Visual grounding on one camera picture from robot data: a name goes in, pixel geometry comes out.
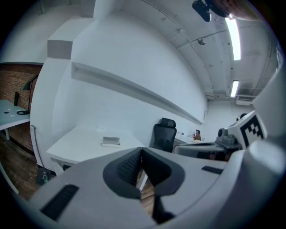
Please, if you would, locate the white wall ledge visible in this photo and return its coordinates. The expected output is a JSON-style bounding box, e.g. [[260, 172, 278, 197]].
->
[[71, 61, 206, 126]]

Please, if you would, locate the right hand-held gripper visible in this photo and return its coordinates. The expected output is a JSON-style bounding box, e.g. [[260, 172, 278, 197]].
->
[[173, 110, 268, 159]]

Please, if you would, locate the white desktop stand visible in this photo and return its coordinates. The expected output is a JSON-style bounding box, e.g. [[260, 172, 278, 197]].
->
[[100, 136, 122, 147]]

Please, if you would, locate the black head camera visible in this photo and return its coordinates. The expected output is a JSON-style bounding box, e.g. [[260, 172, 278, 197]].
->
[[191, 0, 229, 23]]

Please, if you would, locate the short ceiling light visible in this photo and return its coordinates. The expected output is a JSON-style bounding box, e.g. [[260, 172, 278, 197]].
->
[[230, 80, 240, 98]]

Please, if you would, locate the dark green bag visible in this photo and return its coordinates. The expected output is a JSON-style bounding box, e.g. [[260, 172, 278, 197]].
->
[[35, 166, 51, 186]]

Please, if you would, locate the white desk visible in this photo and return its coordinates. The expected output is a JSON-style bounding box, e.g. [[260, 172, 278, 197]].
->
[[46, 124, 148, 193]]

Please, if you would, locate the white air conditioner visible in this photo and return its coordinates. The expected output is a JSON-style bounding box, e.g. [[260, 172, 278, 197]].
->
[[235, 95, 256, 106]]

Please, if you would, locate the dark desk lamp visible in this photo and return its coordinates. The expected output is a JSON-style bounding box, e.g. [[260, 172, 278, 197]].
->
[[17, 73, 40, 116]]

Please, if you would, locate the grey table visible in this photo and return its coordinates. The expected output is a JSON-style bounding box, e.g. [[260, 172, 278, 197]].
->
[[0, 99, 31, 141]]

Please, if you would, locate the long ceiling light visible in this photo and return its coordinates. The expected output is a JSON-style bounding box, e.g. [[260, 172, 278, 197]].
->
[[224, 16, 242, 61]]

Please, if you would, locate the black office chair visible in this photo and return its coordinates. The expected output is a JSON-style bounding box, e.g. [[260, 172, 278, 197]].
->
[[152, 117, 178, 153]]

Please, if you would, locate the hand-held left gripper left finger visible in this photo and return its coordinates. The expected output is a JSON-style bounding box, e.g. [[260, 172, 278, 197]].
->
[[29, 147, 157, 229]]

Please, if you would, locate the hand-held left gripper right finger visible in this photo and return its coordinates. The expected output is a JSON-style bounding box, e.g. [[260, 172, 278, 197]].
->
[[141, 147, 229, 225]]

